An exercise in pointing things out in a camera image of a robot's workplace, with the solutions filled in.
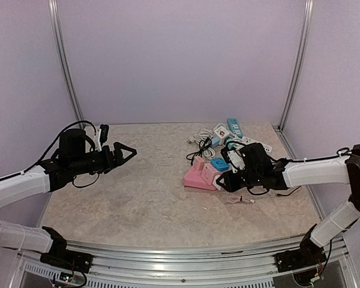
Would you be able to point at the pink cube socket adapter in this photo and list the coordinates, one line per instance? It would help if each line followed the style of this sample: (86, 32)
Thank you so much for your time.
(209, 172)

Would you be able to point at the mint green charger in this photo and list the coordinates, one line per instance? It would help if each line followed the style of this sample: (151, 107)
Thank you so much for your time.
(230, 143)

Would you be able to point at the aluminium post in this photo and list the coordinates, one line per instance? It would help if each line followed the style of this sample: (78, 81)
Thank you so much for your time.
(63, 60)
(298, 65)

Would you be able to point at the light blue charger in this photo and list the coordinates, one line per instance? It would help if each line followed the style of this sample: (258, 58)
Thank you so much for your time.
(215, 141)

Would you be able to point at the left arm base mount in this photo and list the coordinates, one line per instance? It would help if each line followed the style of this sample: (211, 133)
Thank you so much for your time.
(70, 260)

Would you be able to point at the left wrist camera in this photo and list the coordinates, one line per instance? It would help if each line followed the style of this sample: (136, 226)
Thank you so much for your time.
(101, 136)

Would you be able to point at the white cartoon charger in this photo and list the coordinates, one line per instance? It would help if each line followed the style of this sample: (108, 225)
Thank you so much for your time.
(221, 132)

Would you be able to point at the teal power strip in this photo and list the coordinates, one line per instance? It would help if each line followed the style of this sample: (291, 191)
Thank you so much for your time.
(234, 127)

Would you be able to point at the blue square plug adapter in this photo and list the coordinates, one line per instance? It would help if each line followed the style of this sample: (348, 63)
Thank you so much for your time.
(220, 164)

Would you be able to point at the pink triangular power socket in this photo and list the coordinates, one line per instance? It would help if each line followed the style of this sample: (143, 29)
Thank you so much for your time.
(193, 179)

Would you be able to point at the aluminium front rail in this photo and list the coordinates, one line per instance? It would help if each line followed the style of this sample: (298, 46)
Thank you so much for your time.
(229, 266)

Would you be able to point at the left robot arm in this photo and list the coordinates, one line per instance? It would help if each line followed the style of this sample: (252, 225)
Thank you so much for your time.
(76, 154)

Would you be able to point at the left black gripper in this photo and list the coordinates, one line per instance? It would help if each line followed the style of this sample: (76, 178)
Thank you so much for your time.
(110, 163)

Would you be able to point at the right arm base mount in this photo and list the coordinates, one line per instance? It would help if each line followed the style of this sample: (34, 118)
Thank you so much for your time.
(296, 259)

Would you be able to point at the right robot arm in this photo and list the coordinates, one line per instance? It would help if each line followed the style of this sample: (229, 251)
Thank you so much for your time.
(341, 168)

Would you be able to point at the small pink charger plug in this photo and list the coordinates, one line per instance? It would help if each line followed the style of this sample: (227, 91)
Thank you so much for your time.
(198, 163)

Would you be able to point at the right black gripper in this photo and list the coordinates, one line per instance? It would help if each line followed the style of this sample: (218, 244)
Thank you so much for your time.
(227, 177)

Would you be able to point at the left aluminium post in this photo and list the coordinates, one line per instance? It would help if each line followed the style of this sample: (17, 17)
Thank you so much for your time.
(63, 60)

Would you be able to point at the right aluminium post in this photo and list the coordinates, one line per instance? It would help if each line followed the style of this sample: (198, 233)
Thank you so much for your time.
(298, 65)

